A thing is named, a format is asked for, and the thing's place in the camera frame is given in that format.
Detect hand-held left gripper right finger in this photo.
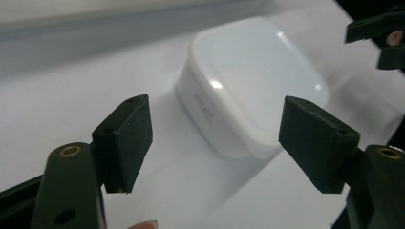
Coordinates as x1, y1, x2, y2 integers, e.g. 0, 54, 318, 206
278, 95, 362, 195

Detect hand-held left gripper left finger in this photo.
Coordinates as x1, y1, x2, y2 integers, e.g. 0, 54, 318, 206
91, 94, 154, 195

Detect white plastic container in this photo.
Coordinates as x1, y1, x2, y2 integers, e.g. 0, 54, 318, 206
175, 16, 330, 160

